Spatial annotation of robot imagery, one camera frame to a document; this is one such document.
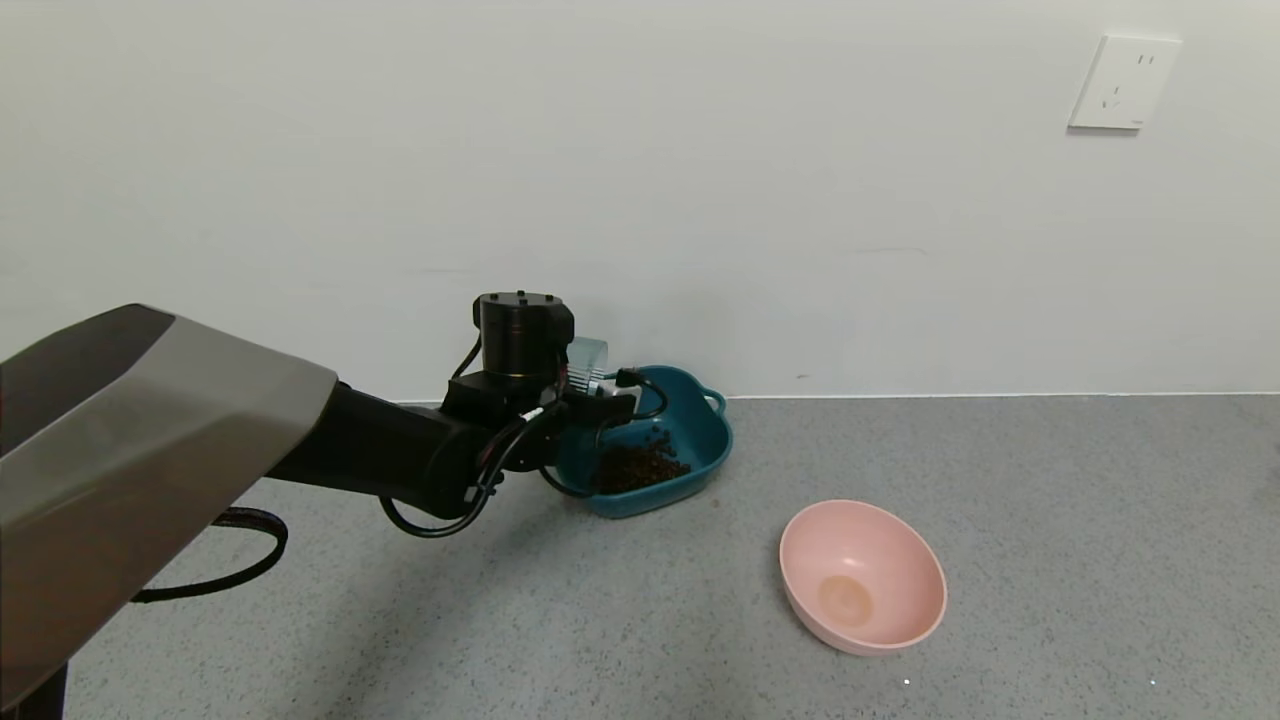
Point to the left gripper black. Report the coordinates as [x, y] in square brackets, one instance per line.
[597, 385]

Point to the brown solid pellets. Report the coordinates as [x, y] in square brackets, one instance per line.
[642, 468]

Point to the translucent grey-blue plastic cup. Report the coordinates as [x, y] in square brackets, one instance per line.
[587, 352]

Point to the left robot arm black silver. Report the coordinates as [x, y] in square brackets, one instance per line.
[150, 430]

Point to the teal square plastic bowl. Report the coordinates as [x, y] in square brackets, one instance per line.
[700, 440]

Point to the pink round plastic bowl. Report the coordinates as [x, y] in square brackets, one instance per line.
[870, 570]

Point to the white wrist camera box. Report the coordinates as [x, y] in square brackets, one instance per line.
[587, 380]

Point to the white wall power socket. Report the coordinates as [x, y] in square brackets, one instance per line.
[1122, 82]

